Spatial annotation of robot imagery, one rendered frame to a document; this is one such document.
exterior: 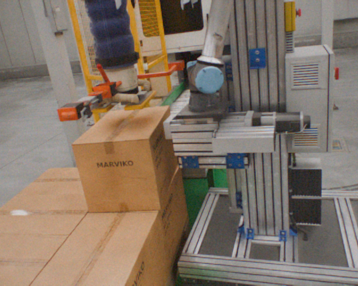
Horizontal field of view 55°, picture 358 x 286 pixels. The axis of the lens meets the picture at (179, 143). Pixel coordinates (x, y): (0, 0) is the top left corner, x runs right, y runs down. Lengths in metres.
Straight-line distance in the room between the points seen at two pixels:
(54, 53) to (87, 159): 1.69
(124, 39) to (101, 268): 1.08
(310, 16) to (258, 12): 9.22
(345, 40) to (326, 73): 9.22
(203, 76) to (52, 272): 1.02
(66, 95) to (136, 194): 1.76
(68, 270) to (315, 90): 1.33
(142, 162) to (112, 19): 0.71
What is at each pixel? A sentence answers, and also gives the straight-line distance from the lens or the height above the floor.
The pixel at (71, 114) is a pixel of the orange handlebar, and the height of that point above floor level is 1.19.
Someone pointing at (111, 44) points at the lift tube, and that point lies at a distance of 1.80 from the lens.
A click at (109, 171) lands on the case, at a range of 1.78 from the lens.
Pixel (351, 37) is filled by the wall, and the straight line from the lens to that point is 10.92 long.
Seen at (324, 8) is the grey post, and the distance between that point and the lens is 5.02.
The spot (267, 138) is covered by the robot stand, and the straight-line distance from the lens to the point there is 1.49.
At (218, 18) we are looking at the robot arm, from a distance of 1.47.
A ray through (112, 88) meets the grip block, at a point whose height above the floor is 1.20.
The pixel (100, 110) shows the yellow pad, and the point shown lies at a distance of 1.82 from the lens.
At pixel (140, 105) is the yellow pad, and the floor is 1.07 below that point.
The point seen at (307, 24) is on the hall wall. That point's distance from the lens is 10.92.
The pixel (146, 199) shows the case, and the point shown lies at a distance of 1.80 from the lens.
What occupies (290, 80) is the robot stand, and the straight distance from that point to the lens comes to 1.69.
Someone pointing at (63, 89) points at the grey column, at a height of 0.98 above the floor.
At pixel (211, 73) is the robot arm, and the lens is 1.44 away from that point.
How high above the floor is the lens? 1.47
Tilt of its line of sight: 20 degrees down
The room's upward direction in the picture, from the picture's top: 8 degrees counter-clockwise
